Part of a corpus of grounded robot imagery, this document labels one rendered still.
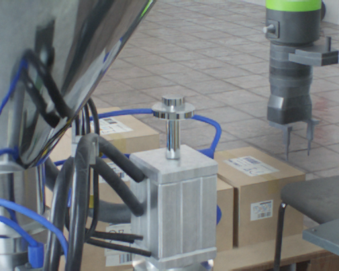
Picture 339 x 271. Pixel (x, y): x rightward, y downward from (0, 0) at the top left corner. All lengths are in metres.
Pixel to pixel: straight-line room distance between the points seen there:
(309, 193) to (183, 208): 2.25
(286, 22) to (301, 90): 0.13
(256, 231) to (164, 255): 3.04
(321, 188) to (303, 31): 1.40
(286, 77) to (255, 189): 2.04
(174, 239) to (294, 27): 0.96
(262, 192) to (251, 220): 0.11
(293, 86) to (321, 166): 3.50
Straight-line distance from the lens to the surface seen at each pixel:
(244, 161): 3.85
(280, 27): 1.58
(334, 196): 2.88
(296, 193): 2.89
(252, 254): 3.61
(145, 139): 3.33
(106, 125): 3.45
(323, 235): 1.81
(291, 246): 3.70
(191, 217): 0.66
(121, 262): 3.46
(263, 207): 3.67
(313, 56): 1.56
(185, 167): 0.64
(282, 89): 1.61
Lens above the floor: 1.62
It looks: 17 degrees down
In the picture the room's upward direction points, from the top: straight up
